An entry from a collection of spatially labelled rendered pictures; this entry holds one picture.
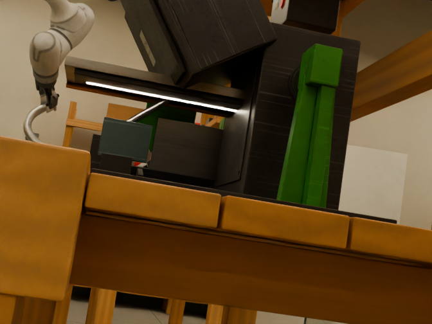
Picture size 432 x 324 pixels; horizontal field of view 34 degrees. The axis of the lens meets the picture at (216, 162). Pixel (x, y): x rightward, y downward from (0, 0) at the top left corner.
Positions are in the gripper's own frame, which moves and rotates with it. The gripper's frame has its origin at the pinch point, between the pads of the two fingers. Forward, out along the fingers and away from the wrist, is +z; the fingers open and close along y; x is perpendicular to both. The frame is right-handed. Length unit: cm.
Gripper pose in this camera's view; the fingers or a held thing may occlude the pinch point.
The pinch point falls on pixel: (47, 103)
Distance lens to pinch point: 273.0
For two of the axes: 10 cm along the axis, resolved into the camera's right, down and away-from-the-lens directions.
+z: -2.0, 4.3, 8.8
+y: -6.2, -7.5, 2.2
